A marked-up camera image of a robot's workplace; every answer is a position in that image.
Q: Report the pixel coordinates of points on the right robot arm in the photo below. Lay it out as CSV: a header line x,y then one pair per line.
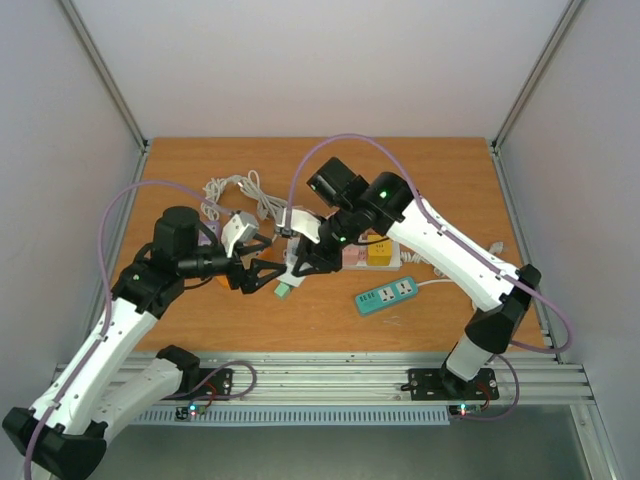
x,y
501,292

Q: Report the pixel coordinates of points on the white usb charger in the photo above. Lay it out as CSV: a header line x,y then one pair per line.
x,y
289,278

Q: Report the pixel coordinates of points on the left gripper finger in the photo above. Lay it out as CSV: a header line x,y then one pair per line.
x,y
252,249
259,274

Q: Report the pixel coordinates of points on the pink cube socket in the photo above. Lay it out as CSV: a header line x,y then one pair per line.
x,y
354,256

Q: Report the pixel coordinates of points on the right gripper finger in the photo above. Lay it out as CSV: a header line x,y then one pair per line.
x,y
302,265
327,261

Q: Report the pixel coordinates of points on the long white power strip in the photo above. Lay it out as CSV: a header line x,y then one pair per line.
x,y
395,264

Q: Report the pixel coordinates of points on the green plug adapter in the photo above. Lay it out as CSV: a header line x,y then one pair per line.
x,y
283,290

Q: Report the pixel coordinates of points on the purple power strip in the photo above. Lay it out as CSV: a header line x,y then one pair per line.
x,y
212,232

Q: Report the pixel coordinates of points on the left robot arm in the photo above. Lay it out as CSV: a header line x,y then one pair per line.
x,y
66,431

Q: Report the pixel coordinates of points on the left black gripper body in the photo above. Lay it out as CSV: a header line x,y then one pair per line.
x,y
237,277

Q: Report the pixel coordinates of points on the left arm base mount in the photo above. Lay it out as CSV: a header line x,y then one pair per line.
x,y
215,382

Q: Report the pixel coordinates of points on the slotted cable duct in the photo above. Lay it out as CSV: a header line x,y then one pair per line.
x,y
279,416

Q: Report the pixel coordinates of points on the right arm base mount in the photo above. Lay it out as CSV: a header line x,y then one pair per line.
x,y
431,384

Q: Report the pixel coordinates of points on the teal power strip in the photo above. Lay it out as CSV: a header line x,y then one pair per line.
x,y
383,297

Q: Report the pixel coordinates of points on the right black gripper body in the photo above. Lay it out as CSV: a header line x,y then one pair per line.
x,y
310,250

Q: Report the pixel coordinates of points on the yellow cube socket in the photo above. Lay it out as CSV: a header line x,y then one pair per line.
x,y
380,253

